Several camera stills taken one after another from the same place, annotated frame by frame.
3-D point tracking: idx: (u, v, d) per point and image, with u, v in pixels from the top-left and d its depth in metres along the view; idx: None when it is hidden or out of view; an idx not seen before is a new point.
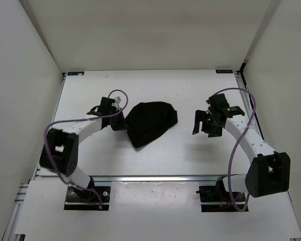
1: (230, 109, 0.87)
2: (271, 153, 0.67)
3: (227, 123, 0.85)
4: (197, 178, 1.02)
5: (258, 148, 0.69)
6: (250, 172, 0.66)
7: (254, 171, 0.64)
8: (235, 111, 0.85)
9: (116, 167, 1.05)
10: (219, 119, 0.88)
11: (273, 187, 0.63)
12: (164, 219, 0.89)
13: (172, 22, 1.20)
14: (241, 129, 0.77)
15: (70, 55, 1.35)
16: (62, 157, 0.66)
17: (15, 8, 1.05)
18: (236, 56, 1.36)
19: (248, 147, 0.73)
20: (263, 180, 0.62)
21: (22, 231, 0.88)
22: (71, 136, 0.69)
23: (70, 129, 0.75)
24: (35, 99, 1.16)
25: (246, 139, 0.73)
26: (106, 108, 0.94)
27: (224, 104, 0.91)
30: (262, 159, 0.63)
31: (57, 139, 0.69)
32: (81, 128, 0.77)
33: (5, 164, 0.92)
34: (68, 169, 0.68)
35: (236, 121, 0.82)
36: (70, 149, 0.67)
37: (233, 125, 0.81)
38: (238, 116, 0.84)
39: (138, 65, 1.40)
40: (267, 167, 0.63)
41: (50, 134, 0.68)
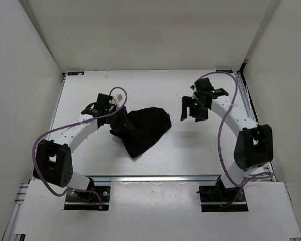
1: (214, 91, 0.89)
2: (255, 126, 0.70)
3: (213, 105, 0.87)
4: (197, 178, 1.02)
5: (243, 123, 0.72)
6: (237, 147, 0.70)
7: (241, 144, 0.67)
8: (219, 94, 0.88)
9: (116, 167, 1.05)
10: (205, 102, 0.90)
11: (258, 157, 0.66)
12: (165, 219, 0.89)
13: (172, 22, 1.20)
14: (225, 108, 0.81)
15: (70, 55, 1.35)
16: (55, 170, 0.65)
17: (15, 8, 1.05)
18: (236, 56, 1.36)
19: (234, 123, 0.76)
20: (249, 151, 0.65)
21: (21, 231, 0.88)
22: (61, 149, 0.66)
23: (61, 138, 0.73)
24: (35, 99, 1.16)
25: (232, 116, 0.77)
26: (103, 105, 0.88)
27: (209, 88, 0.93)
30: (246, 131, 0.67)
31: (49, 150, 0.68)
32: (72, 136, 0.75)
33: (5, 164, 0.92)
34: (63, 181, 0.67)
35: (221, 101, 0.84)
36: (61, 163, 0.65)
37: (218, 105, 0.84)
38: (221, 97, 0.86)
39: (138, 65, 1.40)
40: (252, 139, 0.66)
41: (40, 146, 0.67)
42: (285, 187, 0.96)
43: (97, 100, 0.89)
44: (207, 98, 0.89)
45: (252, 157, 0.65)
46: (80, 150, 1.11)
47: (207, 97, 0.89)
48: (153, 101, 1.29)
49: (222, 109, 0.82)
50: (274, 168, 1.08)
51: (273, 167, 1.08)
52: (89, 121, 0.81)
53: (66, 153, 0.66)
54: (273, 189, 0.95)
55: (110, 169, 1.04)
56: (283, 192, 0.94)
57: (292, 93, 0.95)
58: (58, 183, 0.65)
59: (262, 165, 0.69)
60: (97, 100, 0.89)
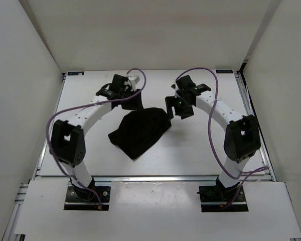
1: (197, 88, 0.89)
2: (241, 118, 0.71)
3: (197, 101, 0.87)
4: (197, 178, 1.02)
5: (229, 116, 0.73)
6: (226, 140, 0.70)
7: (230, 137, 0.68)
8: (202, 90, 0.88)
9: (117, 167, 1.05)
10: (189, 99, 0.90)
11: (248, 146, 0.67)
12: (165, 219, 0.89)
13: (173, 23, 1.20)
14: (210, 104, 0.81)
15: (70, 55, 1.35)
16: (68, 149, 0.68)
17: (16, 8, 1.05)
18: (236, 56, 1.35)
19: (220, 117, 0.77)
20: (239, 143, 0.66)
21: (22, 231, 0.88)
22: (75, 130, 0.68)
23: (75, 120, 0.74)
24: (35, 99, 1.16)
25: (217, 110, 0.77)
26: (118, 86, 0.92)
27: (191, 84, 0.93)
30: (234, 124, 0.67)
31: (63, 130, 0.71)
32: (86, 118, 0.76)
33: (5, 164, 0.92)
34: (76, 160, 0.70)
35: (205, 97, 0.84)
36: (75, 143, 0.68)
37: (203, 101, 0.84)
38: (205, 93, 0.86)
39: (138, 65, 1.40)
40: (239, 130, 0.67)
41: (55, 126, 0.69)
42: (285, 187, 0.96)
43: (113, 81, 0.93)
44: (191, 95, 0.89)
45: (243, 148, 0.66)
46: None
47: (190, 95, 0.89)
48: (153, 101, 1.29)
49: (207, 105, 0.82)
50: (273, 167, 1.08)
51: (273, 167, 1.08)
52: (103, 103, 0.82)
53: (80, 135, 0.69)
54: (273, 189, 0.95)
55: (110, 169, 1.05)
56: (283, 192, 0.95)
57: (292, 93, 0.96)
58: (71, 161, 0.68)
59: (252, 154, 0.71)
60: (113, 81, 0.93)
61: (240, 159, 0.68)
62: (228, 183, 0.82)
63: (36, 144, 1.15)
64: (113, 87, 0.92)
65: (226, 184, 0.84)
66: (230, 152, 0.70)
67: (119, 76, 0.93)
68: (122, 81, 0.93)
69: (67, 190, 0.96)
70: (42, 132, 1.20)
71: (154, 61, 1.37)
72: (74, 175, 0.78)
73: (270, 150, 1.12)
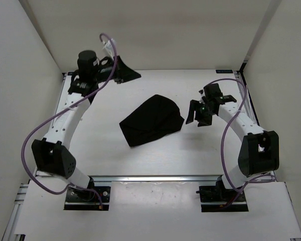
1: (222, 98, 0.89)
2: (261, 132, 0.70)
3: (221, 112, 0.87)
4: (197, 178, 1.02)
5: (248, 128, 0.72)
6: (242, 151, 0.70)
7: (245, 149, 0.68)
8: (227, 100, 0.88)
9: (116, 166, 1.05)
10: (212, 108, 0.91)
11: (263, 165, 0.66)
12: (164, 219, 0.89)
13: (172, 23, 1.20)
14: (232, 114, 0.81)
15: (70, 55, 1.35)
16: (57, 167, 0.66)
17: (16, 8, 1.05)
18: (236, 56, 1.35)
19: (240, 128, 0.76)
20: (254, 158, 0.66)
21: (21, 232, 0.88)
22: (56, 149, 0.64)
23: (53, 134, 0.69)
24: (35, 99, 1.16)
25: (238, 122, 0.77)
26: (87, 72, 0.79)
27: (218, 93, 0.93)
30: (253, 138, 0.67)
31: (44, 149, 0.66)
32: (64, 129, 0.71)
33: (5, 164, 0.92)
34: (68, 172, 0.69)
35: (229, 107, 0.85)
36: (61, 160, 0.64)
37: (226, 111, 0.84)
38: (230, 103, 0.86)
39: (138, 64, 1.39)
40: (257, 145, 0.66)
41: (33, 147, 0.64)
42: (285, 187, 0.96)
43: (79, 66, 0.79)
44: (215, 104, 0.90)
45: (257, 165, 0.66)
46: (80, 150, 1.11)
47: (214, 104, 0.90)
48: None
49: (230, 115, 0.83)
50: None
51: None
52: (77, 104, 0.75)
53: (63, 151, 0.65)
54: (273, 189, 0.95)
55: (110, 168, 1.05)
56: (283, 192, 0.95)
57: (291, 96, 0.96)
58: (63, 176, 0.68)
59: (265, 173, 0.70)
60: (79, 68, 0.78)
61: (251, 174, 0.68)
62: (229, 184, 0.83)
63: None
64: (83, 75, 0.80)
65: (227, 187, 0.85)
66: (243, 166, 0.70)
67: (83, 59, 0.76)
68: (90, 62, 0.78)
69: (67, 190, 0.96)
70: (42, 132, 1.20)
71: (154, 61, 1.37)
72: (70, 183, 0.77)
73: None
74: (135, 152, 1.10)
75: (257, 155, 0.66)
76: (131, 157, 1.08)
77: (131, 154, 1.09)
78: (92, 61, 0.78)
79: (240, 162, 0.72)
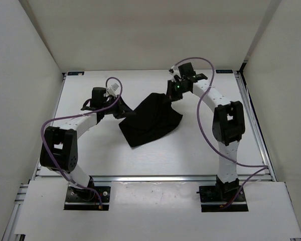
1: (195, 76, 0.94)
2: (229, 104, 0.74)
3: (194, 89, 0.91)
4: (196, 178, 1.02)
5: (218, 101, 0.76)
6: (214, 123, 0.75)
7: (216, 120, 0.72)
8: (199, 77, 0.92)
9: (116, 167, 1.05)
10: (187, 86, 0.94)
11: (234, 130, 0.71)
12: (164, 219, 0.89)
13: (173, 23, 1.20)
14: (204, 90, 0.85)
15: (70, 55, 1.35)
16: (63, 154, 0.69)
17: (15, 8, 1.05)
18: (236, 56, 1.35)
19: (211, 102, 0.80)
20: (224, 127, 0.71)
21: (21, 232, 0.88)
22: (68, 133, 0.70)
23: (67, 126, 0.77)
24: (35, 99, 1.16)
25: (209, 96, 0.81)
26: (98, 100, 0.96)
27: (191, 71, 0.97)
30: (222, 109, 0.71)
31: (56, 137, 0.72)
32: (77, 124, 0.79)
33: (5, 164, 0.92)
34: (70, 165, 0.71)
35: (200, 84, 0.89)
36: (70, 144, 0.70)
37: (198, 88, 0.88)
38: (202, 81, 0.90)
39: (137, 64, 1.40)
40: (225, 115, 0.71)
41: (47, 132, 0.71)
42: (285, 187, 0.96)
43: (93, 96, 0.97)
44: (189, 83, 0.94)
45: (229, 132, 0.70)
46: (80, 150, 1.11)
47: (188, 82, 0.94)
48: None
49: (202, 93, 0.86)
50: (274, 167, 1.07)
51: (273, 167, 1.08)
52: (90, 114, 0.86)
53: (73, 136, 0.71)
54: (273, 189, 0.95)
55: (110, 168, 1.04)
56: (283, 192, 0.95)
57: (286, 89, 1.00)
58: (65, 167, 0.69)
59: (238, 138, 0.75)
60: (92, 96, 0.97)
61: (226, 141, 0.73)
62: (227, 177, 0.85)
63: (36, 144, 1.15)
64: (94, 102, 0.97)
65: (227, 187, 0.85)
66: (218, 135, 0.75)
67: (97, 90, 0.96)
68: (101, 94, 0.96)
69: (67, 190, 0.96)
70: None
71: (154, 61, 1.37)
72: (72, 179, 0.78)
73: (270, 150, 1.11)
74: (135, 152, 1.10)
75: (226, 123, 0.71)
76: (131, 157, 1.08)
77: (131, 154, 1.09)
78: (104, 93, 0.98)
79: (214, 132, 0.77)
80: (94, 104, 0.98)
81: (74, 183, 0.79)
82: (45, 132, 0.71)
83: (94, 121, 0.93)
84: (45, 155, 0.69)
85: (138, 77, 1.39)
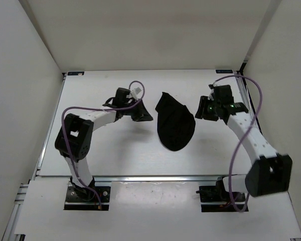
1: (234, 105, 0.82)
2: (274, 156, 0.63)
3: (230, 120, 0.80)
4: (197, 178, 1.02)
5: (261, 149, 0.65)
6: (250, 174, 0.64)
7: (255, 173, 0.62)
8: (239, 109, 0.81)
9: (117, 166, 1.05)
10: (221, 115, 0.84)
11: (273, 188, 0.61)
12: (164, 219, 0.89)
13: (173, 23, 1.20)
14: (244, 128, 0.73)
15: (70, 55, 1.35)
16: (77, 140, 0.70)
17: (15, 8, 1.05)
18: (236, 56, 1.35)
19: (250, 146, 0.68)
20: (264, 185, 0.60)
21: (21, 232, 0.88)
22: (87, 123, 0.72)
23: (86, 116, 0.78)
24: (35, 99, 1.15)
25: (249, 139, 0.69)
26: (121, 100, 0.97)
27: (230, 97, 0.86)
30: (265, 164, 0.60)
31: (73, 124, 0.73)
32: (95, 117, 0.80)
33: (5, 164, 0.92)
34: (81, 153, 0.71)
35: (239, 119, 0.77)
36: (85, 133, 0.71)
37: (236, 123, 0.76)
38: (241, 114, 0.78)
39: (137, 64, 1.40)
40: (268, 171, 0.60)
41: (67, 118, 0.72)
42: None
43: (116, 95, 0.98)
44: (224, 112, 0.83)
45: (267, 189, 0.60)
46: None
47: (223, 111, 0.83)
48: (153, 102, 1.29)
49: (240, 129, 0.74)
50: None
51: None
52: (110, 110, 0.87)
53: (90, 127, 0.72)
54: None
55: (110, 168, 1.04)
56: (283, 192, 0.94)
57: (285, 88, 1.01)
58: (77, 155, 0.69)
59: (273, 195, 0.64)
60: (116, 95, 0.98)
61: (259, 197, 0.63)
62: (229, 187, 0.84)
63: (36, 144, 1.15)
64: (116, 101, 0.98)
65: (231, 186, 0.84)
66: (250, 187, 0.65)
67: (121, 91, 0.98)
68: (124, 95, 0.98)
69: (67, 190, 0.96)
70: (41, 132, 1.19)
71: (153, 61, 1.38)
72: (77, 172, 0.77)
73: None
74: (135, 152, 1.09)
75: (267, 182, 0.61)
76: (132, 157, 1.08)
77: (131, 154, 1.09)
78: (127, 94, 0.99)
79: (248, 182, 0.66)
80: (115, 102, 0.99)
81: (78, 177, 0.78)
82: (65, 117, 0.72)
83: (111, 119, 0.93)
84: (60, 139, 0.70)
85: (138, 77, 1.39)
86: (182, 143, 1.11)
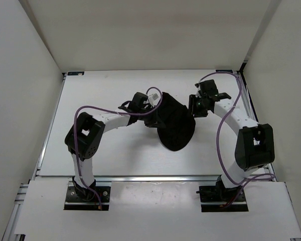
1: (217, 95, 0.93)
2: (256, 126, 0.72)
3: (215, 107, 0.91)
4: (197, 178, 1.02)
5: (243, 122, 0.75)
6: (237, 146, 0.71)
7: (241, 142, 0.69)
8: (222, 97, 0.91)
9: (117, 167, 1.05)
10: (208, 105, 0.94)
11: (260, 156, 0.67)
12: (164, 219, 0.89)
13: (173, 23, 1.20)
14: (227, 109, 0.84)
15: (70, 55, 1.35)
16: (85, 140, 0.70)
17: (15, 8, 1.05)
18: (236, 56, 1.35)
19: (234, 123, 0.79)
20: (250, 150, 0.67)
21: (21, 232, 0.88)
22: (97, 125, 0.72)
23: (99, 117, 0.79)
24: (35, 99, 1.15)
25: (233, 116, 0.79)
26: (137, 105, 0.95)
27: (214, 90, 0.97)
30: (248, 130, 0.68)
31: (86, 123, 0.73)
32: (108, 119, 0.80)
33: (5, 164, 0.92)
34: (88, 153, 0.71)
35: (223, 103, 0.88)
36: (95, 135, 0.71)
37: (221, 108, 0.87)
38: (224, 100, 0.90)
39: (137, 64, 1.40)
40: (252, 138, 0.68)
41: (81, 117, 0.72)
42: (285, 187, 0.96)
43: (133, 99, 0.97)
44: (211, 102, 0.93)
45: (254, 157, 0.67)
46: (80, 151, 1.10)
47: (210, 101, 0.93)
48: None
49: (224, 111, 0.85)
50: (274, 168, 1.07)
51: (273, 167, 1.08)
52: (124, 114, 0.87)
53: (100, 129, 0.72)
54: (273, 189, 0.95)
55: (110, 168, 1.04)
56: (283, 192, 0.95)
57: (285, 88, 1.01)
58: (83, 155, 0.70)
59: (262, 165, 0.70)
60: (133, 99, 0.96)
61: (248, 168, 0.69)
62: (228, 183, 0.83)
63: (36, 144, 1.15)
64: (133, 106, 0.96)
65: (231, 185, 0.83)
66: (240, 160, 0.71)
67: (139, 95, 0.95)
68: (141, 100, 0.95)
69: (67, 190, 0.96)
70: (41, 132, 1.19)
71: (153, 61, 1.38)
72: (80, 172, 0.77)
73: None
74: (136, 152, 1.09)
75: (253, 150, 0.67)
76: (132, 158, 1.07)
77: (132, 155, 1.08)
78: (144, 100, 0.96)
79: (237, 155, 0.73)
80: (130, 106, 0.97)
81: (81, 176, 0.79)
82: (79, 115, 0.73)
83: (124, 122, 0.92)
84: (70, 135, 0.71)
85: (139, 77, 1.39)
86: (182, 143, 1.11)
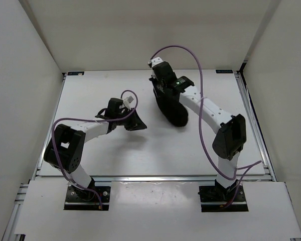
1: (179, 82, 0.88)
2: (231, 119, 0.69)
3: (181, 98, 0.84)
4: (197, 178, 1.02)
5: (218, 118, 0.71)
6: (216, 142, 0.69)
7: (220, 139, 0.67)
8: (184, 84, 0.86)
9: (117, 166, 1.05)
10: (171, 94, 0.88)
11: (239, 144, 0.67)
12: (164, 219, 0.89)
13: (172, 23, 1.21)
14: (197, 102, 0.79)
15: (70, 55, 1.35)
16: (67, 152, 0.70)
17: (15, 8, 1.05)
18: (236, 56, 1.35)
19: (208, 118, 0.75)
20: (230, 145, 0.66)
21: (21, 232, 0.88)
22: (77, 134, 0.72)
23: (77, 127, 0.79)
24: (35, 99, 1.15)
25: (206, 111, 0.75)
26: (114, 111, 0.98)
27: (170, 74, 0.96)
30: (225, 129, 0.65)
31: (64, 135, 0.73)
32: (88, 128, 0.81)
33: (5, 164, 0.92)
34: (71, 166, 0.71)
35: (189, 94, 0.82)
36: (76, 145, 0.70)
37: (188, 99, 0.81)
38: (190, 88, 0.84)
39: (137, 64, 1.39)
40: (230, 133, 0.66)
41: (58, 129, 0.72)
42: (285, 187, 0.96)
43: (109, 106, 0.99)
44: (173, 90, 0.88)
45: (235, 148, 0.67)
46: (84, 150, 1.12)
47: (172, 90, 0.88)
48: (153, 102, 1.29)
49: (194, 104, 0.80)
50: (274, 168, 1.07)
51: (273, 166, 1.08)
52: (102, 121, 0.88)
53: (81, 138, 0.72)
54: (273, 189, 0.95)
55: (110, 169, 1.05)
56: (283, 192, 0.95)
57: (284, 89, 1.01)
58: (67, 167, 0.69)
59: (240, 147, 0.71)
60: (108, 106, 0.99)
61: (231, 157, 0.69)
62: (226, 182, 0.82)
63: (36, 144, 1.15)
64: (109, 112, 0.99)
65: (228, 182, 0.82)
66: (219, 151, 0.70)
67: (114, 101, 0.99)
68: (117, 105, 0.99)
69: (67, 190, 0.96)
70: (41, 132, 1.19)
71: None
72: (72, 179, 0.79)
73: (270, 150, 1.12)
74: (135, 152, 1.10)
75: (233, 142, 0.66)
76: (131, 157, 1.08)
77: (131, 154, 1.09)
78: (120, 104, 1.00)
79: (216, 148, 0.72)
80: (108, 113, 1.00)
81: (73, 183, 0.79)
82: (56, 128, 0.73)
83: (104, 130, 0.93)
84: (49, 151, 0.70)
85: (138, 77, 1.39)
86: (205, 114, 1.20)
